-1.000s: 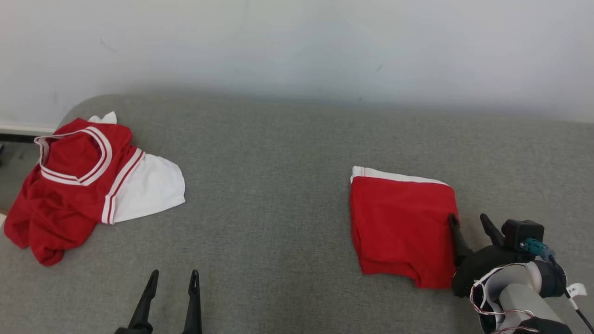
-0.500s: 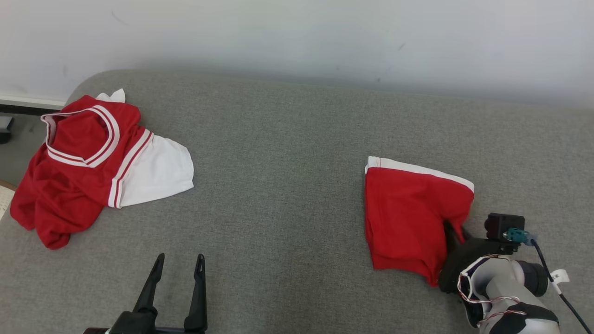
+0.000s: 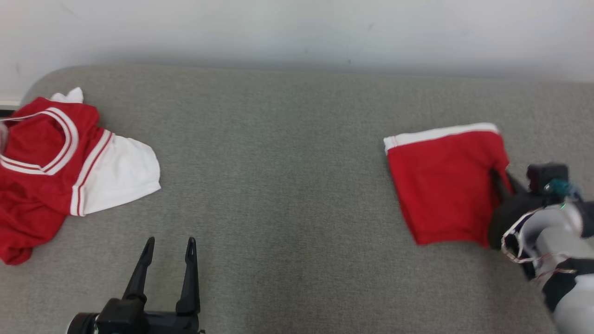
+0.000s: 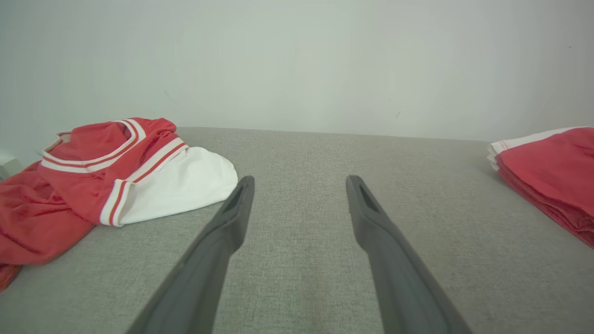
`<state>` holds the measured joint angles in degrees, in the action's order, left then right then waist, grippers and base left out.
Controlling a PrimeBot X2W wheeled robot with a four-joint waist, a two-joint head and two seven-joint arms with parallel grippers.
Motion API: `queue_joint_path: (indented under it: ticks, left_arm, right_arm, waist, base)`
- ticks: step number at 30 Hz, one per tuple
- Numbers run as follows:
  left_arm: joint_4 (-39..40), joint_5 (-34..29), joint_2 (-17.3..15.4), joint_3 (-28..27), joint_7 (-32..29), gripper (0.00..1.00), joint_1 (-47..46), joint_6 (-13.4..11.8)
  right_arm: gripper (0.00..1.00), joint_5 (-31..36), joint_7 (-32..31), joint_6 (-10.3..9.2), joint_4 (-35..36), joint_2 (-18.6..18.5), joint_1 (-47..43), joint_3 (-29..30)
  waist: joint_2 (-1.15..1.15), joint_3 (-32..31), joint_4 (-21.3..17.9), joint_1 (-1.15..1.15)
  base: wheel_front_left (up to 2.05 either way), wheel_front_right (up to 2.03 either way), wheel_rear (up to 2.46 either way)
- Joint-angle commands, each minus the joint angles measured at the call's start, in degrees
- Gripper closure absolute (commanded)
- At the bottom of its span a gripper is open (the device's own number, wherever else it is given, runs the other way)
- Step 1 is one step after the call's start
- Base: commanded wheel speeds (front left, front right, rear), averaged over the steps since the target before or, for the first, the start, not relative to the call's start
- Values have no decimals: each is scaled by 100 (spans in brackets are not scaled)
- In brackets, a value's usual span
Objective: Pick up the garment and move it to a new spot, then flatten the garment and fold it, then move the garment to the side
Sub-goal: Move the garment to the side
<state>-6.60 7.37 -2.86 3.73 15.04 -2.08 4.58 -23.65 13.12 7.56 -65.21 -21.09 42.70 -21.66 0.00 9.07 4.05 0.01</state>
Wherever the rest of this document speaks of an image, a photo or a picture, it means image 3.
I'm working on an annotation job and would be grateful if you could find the red shorts white waistband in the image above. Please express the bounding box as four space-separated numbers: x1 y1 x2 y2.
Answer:
383 122 513 248

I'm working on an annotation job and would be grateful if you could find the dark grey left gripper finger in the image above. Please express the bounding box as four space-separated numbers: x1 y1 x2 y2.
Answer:
175 237 201 316
123 237 156 302

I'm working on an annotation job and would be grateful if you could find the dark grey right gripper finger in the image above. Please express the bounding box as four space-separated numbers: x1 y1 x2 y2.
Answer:
490 168 512 207
505 171 529 196

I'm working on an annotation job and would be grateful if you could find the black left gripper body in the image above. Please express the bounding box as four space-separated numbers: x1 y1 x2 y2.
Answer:
67 298 206 334

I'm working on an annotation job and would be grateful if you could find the thin right arm cable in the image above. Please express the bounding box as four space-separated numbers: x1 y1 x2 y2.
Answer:
500 206 579 280

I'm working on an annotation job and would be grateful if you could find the red white basketball jersey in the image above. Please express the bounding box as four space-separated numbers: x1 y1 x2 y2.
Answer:
0 87 162 266

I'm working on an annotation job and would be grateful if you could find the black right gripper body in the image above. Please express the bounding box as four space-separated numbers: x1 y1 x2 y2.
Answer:
487 191 552 251

